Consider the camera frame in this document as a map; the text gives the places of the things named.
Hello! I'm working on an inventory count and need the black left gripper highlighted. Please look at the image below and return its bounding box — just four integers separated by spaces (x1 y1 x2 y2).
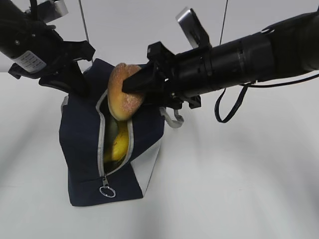
7 31 95 97

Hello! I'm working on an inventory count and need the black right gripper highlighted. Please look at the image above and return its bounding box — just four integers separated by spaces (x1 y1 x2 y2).
122 41 201 110

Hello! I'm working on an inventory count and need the brown bread roll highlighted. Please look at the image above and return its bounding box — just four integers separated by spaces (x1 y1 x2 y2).
107 63 145 121

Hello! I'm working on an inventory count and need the navy blue lunch bag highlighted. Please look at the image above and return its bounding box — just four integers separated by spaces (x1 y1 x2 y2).
59 59 179 207

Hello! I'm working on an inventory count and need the yellow banana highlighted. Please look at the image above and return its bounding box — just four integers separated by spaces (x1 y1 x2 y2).
104 121 129 164

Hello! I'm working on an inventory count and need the silver zipper pull ring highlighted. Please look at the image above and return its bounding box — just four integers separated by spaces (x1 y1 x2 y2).
99 176 117 199

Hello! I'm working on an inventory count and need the green lidded glass container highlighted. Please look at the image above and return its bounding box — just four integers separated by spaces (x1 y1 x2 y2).
105 116 118 144

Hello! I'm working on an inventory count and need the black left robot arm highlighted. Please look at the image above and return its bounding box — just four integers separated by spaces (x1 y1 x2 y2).
0 0 95 97

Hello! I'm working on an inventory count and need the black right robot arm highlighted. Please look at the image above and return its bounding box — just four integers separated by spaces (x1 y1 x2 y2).
122 8 319 110

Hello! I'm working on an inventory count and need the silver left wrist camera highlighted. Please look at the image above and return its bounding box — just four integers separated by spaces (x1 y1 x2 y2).
25 0 68 23

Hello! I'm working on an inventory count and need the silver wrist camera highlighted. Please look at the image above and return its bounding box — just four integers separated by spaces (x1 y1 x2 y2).
25 0 68 23
175 7 211 49

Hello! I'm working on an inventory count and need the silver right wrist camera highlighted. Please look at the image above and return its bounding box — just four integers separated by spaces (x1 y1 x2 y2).
175 7 211 49

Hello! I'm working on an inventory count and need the thin black cable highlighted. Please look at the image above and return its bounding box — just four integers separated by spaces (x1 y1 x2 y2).
214 71 319 123

